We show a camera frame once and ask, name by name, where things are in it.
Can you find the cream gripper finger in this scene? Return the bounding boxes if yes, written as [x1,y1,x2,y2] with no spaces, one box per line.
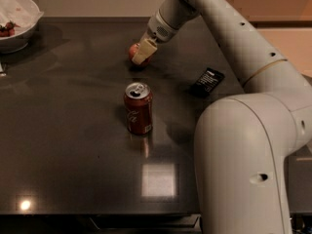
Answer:
[133,38,158,64]

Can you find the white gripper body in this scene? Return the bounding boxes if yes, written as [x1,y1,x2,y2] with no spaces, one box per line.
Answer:
[141,13,177,43]

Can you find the red apple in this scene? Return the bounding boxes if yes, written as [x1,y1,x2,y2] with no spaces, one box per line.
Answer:
[128,43,151,67]

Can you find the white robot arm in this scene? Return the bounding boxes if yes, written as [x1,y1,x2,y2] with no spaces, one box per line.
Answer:
[133,0,312,234]

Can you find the red soda can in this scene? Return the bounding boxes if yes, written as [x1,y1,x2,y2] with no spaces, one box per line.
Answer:
[124,82,153,135]

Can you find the black snack packet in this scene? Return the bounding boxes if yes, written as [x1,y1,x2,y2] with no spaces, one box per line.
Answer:
[190,67,224,98]

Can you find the white bowl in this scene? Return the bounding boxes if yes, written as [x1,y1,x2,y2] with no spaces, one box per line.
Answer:
[0,0,44,55]

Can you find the white napkin in bowl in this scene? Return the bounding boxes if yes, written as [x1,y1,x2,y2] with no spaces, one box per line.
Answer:
[0,0,44,27]

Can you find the red strawberries in bowl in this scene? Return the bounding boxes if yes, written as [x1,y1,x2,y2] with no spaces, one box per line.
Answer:
[0,21,18,37]

